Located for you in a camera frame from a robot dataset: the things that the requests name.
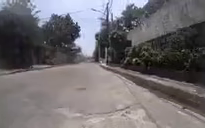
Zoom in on raised concrete sidewalk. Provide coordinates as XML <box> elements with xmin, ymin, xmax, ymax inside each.
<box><xmin>99</xmin><ymin>63</ymin><xmax>205</xmax><ymax>121</ymax></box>

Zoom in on utility pole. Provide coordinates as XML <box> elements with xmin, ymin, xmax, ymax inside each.
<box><xmin>104</xmin><ymin>1</ymin><xmax>111</xmax><ymax>66</ymax></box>

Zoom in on grey concrete wall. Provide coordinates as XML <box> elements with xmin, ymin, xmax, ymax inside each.
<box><xmin>126</xmin><ymin>0</ymin><xmax>205</xmax><ymax>48</ymax></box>

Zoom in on concrete kerb strip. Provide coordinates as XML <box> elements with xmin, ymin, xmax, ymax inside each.
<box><xmin>0</xmin><ymin>64</ymin><xmax>54</xmax><ymax>79</ymax></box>

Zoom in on grey concrete road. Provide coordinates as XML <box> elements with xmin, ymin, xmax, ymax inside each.
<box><xmin>0</xmin><ymin>61</ymin><xmax>205</xmax><ymax>128</ymax></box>

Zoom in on overhead wires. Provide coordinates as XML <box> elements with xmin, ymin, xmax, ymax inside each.
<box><xmin>39</xmin><ymin>0</ymin><xmax>131</xmax><ymax>21</ymax></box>

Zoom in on green flowering bushes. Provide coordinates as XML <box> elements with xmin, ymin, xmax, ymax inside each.
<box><xmin>121</xmin><ymin>31</ymin><xmax>205</xmax><ymax>73</ymax></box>

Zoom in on dark leafy tree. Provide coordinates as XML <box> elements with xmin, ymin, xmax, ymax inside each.
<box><xmin>41</xmin><ymin>13</ymin><xmax>82</xmax><ymax>49</ymax></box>

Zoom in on large dark tree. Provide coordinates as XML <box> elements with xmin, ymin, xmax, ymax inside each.
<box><xmin>0</xmin><ymin>0</ymin><xmax>44</xmax><ymax>70</ymax></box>

